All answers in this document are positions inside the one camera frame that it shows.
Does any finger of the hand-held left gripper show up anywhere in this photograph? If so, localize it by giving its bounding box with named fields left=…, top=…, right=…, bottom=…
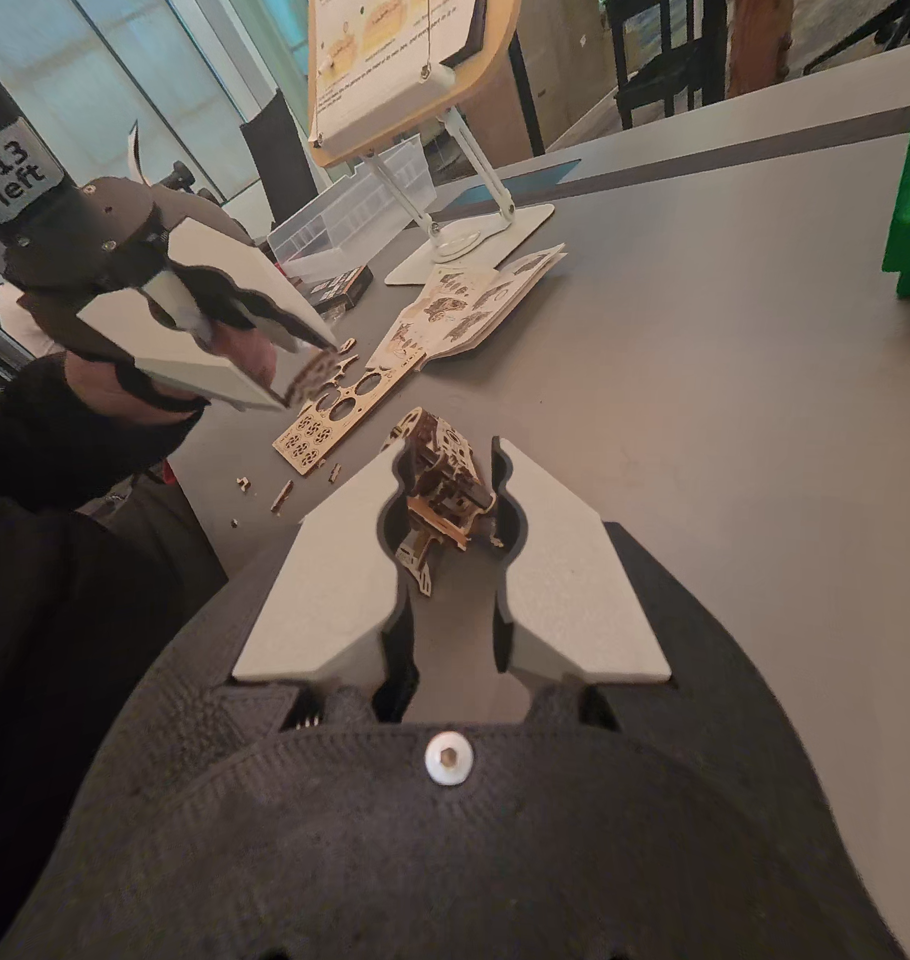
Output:
left=166, top=217, right=341, bottom=354
left=76, top=288, right=288, bottom=413

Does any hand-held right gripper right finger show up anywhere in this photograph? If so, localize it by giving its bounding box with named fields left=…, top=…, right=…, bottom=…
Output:
left=492, top=437, right=673, bottom=720

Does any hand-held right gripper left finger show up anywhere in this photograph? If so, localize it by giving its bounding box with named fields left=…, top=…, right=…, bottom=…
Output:
left=232, top=438, right=420, bottom=721

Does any wooden wheel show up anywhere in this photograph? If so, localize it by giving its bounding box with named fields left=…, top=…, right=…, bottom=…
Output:
left=282, top=350, right=342, bottom=407

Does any wooden sheet with wheels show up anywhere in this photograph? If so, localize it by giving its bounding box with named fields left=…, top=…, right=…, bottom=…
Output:
left=272, top=336, right=426, bottom=477

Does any wooden buggy model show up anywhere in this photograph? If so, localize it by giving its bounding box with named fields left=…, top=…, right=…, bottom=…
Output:
left=383, top=407, right=498, bottom=599

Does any person's left forearm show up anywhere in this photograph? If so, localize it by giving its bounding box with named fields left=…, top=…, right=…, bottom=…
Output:
left=0, top=352, right=210, bottom=513

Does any person's left hand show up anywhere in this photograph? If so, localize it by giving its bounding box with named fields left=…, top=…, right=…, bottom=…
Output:
left=65, top=324, right=282, bottom=412

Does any black product box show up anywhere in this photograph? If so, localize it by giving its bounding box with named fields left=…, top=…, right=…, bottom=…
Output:
left=305, top=264, right=375, bottom=325

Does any clear plastic storage box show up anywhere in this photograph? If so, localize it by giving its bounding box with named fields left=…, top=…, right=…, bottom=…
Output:
left=266, top=138, right=437, bottom=282

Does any instruction booklet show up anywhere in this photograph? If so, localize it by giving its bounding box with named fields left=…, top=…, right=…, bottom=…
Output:
left=365, top=242, right=568, bottom=372

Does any white instruction sheet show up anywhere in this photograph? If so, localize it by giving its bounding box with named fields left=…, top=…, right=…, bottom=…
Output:
left=312, top=0, right=489, bottom=151

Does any black metal-frame chair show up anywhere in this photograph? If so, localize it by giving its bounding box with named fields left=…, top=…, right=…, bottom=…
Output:
left=611, top=0, right=729, bottom=130

